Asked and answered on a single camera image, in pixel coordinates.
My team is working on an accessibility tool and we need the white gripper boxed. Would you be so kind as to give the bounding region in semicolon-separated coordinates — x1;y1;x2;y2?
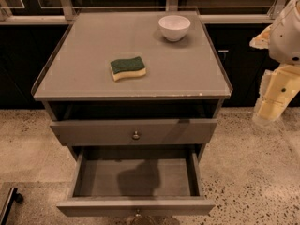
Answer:
249;0;300;125

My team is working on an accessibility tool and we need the green and yellow sponge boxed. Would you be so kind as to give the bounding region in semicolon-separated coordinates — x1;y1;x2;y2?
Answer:
111;56;146;81

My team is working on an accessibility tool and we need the grey drawer cabinet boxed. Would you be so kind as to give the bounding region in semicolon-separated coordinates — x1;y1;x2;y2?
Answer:
33;11;232;154

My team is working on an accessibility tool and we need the grey top drawer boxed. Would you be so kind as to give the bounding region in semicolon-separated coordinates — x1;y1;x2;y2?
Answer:
51;119;217;146

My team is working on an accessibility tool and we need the grey open middle drawer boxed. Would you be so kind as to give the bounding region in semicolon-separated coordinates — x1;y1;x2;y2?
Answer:
57;147;215;217

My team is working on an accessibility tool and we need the white ceramic bowl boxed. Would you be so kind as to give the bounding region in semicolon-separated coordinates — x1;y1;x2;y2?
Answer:
158;15;191;42

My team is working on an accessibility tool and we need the round metal top knob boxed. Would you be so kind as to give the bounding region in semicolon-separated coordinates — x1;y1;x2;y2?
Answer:
132;131;141;140

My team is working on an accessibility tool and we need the round metal knob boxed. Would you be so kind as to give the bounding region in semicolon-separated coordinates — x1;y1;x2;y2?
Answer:
134;209;142;219
132;131;141;140

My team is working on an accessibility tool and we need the round metal middle knob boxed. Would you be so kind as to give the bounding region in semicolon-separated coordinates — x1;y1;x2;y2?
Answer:
134;209;142;219

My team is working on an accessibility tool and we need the black caster wheel base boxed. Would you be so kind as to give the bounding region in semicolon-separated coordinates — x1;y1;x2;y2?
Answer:
0;187;23;225

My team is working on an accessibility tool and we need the metal railing frame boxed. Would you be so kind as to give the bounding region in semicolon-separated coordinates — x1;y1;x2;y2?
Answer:
0;0;291;24

